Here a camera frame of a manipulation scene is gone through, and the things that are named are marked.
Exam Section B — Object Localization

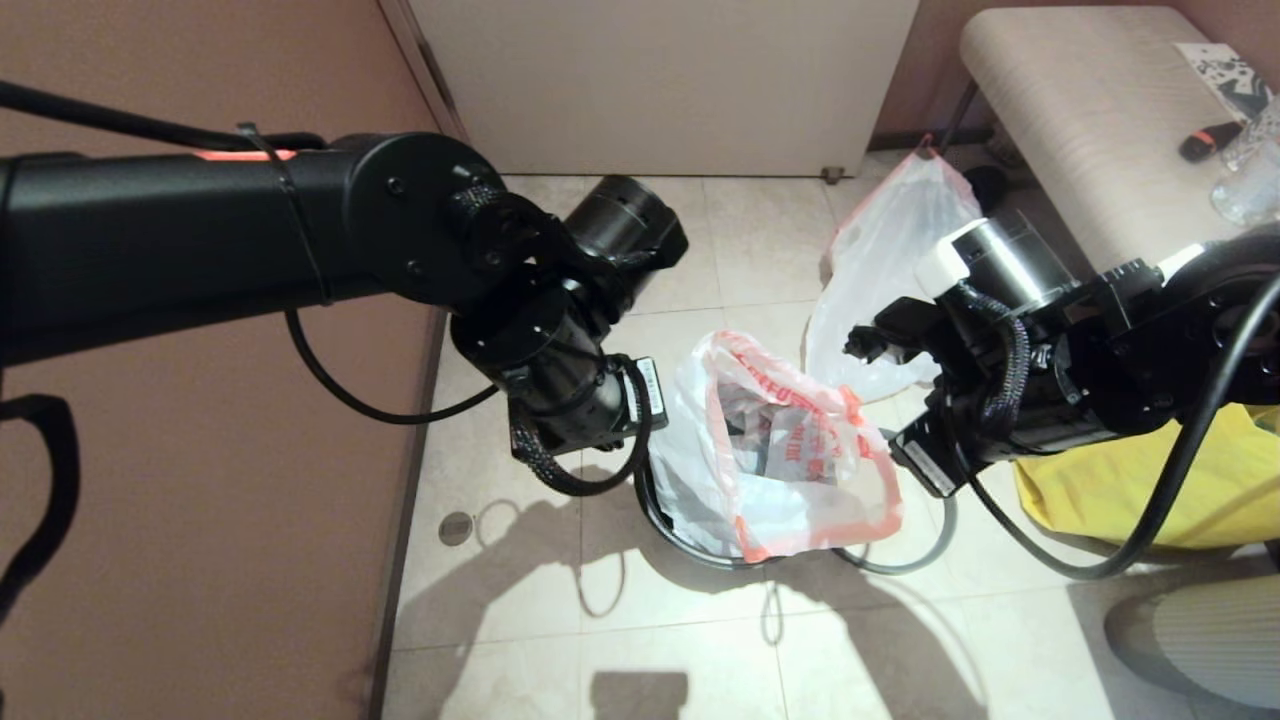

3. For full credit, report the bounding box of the used translucent orange-drawstring trash bag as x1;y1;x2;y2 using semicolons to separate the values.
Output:
805;140;988;404

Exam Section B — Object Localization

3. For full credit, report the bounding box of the black and white brochure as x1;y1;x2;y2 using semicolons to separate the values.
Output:
1177;41;1280;123

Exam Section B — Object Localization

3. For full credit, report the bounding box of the white door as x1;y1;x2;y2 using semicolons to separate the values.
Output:
408;0;921;182

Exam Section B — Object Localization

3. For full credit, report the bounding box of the black slipper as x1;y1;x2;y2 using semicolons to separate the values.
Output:
968;165;1009;212

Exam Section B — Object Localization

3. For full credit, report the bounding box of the small silver wrist camera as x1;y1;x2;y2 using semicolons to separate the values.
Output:
892;434;962;499
631;356;670;427

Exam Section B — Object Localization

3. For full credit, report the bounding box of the black cable with plug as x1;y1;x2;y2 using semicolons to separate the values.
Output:
0;80;503;427

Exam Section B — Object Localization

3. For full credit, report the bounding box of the yellow bag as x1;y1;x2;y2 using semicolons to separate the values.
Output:
1014;404;1280;551

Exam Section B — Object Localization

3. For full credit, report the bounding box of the grey ribbed rounded object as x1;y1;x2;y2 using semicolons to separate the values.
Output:
1103;578;1280;713

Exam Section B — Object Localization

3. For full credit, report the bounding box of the black and orange remote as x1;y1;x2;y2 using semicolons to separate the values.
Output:
1179;120;1245;165

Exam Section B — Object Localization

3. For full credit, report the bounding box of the beige door frame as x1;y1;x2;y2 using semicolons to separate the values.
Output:
378;0;487;184

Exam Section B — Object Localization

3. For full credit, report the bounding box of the thin black wrist camera cable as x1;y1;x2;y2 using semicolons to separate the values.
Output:
955;270;1280;584

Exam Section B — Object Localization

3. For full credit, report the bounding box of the beige bench with metal legs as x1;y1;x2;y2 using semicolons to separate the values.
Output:
945;6;1280;273

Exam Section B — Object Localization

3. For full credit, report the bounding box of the black trash bin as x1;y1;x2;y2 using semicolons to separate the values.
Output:
635;468;793;572

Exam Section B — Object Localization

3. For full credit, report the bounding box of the black braided cable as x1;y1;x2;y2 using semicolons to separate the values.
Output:
507;364;654;499

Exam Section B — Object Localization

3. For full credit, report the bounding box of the thick black arm cable loop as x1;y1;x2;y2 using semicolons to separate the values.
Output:
0;394;82;623

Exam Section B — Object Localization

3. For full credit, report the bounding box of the grey bin rim ring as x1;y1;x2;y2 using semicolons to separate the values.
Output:
835;430;958;578

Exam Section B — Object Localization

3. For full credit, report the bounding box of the translucent white trash bag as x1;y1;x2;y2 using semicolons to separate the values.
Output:
648;330;904;564

